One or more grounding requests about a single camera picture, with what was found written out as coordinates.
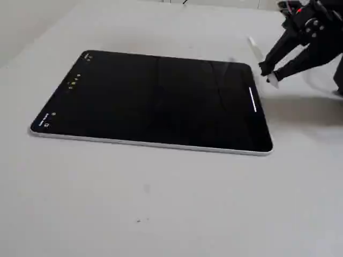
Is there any black screen tablet silver edge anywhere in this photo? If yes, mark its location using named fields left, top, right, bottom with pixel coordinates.
left=28, top=49, right=274, bottom=157

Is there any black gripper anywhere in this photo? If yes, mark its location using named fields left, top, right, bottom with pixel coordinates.
left=258, top=0, right=343, bottom=81

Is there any white stylus pencil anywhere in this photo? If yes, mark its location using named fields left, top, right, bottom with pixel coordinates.
left=247, top=36, right=280, bottom=90

